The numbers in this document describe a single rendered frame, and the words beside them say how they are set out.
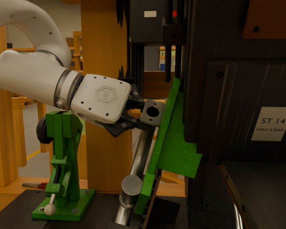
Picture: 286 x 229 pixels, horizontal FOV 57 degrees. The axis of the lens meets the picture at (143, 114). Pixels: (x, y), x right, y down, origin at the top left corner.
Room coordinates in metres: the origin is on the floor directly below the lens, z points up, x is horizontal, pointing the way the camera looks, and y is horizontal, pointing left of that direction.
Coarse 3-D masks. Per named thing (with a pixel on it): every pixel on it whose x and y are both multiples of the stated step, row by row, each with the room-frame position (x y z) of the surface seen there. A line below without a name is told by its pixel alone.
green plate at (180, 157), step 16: (176, 80) 0.42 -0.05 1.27; (176, 96) 0.42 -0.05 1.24; (176, 112) 0.44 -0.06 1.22; (160, 128) 0.43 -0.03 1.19; (176, 128) 0.44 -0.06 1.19; (160, 144) 0.43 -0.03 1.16; (176, 144) 0.44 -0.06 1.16; (192, 144) 0.43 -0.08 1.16; (160, 160) 0.44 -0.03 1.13; (176, 160) 0.44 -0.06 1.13; (192, 160) 0.43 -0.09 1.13; (192, 176) 0.43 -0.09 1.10
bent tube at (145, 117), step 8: (152, 104) 0.53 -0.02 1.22; (160, 104) 0.53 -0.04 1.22; (144, 112) 0.51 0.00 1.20; (152, 112) 0.54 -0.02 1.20; (160, 112) 0.52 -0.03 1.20; (144, 120) 0.50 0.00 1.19; (152, 120) 0.51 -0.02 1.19; (160, 120) 0.50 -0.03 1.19; (144, 136) 0.57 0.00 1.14; (152, 136) 0.57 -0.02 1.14; (144, 144) 0.57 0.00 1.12; (136, 152) 0.58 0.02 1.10; (144, 152) 0.58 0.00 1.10; (136, 160) 0.57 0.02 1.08; (144, 160) 0.58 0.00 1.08; (136, 168) 0.56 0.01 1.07; (120, 208) 0.50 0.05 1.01; (120, 216) 0.48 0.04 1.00; (128, 216) 0.49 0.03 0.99; (128, 224) 0.48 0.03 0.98
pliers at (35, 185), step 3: (24, 183) 0.86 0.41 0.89; (27, 183) 0.86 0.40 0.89; (30, 183) 0.86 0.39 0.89; (33, 183) 0.86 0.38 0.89; (36, 183) 0.86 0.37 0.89; (39, 183) 0.86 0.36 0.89; (42, 183) 0.86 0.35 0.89; (45, 183) 0.86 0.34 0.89; (27, 186) 0.85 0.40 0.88; (30, 186) 0.85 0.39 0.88; (33, 186) 0.85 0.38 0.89; (36, 186) 0.85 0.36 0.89; (39, 186) 0.84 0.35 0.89; (42, 186) 0.84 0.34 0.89; (45, 186) 0.84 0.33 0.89
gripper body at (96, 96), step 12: (84, 84) 0.53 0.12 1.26; (96, 84) 0.53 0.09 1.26; (108, 84) 0.54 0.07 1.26; (120, 84) 0.55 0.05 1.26; (72, 96) 0.51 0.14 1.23; (84, 96) 0.51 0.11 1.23; (96, 96) 0.51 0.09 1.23; (108, 96) 0.52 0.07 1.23; (120, 96) 0.52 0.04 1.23; (72, 108) 0.51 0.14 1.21; (84, 108) 0.50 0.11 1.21; (96, 108) 0.50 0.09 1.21; (108, 108) 0.50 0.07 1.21; (120, 108) 0.51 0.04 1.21; (96, 120) 0.52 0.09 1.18; (108, 120) 0.49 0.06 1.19
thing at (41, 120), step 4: (44, 116) 0.70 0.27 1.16; (40, 120) 0.68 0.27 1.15; (44, 120) 0.68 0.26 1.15; (40, 124) 0.67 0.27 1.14; (44, 124) 0.68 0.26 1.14; (36, 128) 0.69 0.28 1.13; (40, 128) 0.67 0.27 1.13; (44, 128) 0.67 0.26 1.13; (36, 132) 0.69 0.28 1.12; (40, 132) 0.67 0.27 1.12; (44, 132) 0.67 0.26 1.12; (40, 136) 0.67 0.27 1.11; (44, 136) 0.67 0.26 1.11; (40, 140) 0.67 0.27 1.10; (44, 140) 0.68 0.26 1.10; (48, 140) 0.69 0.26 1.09
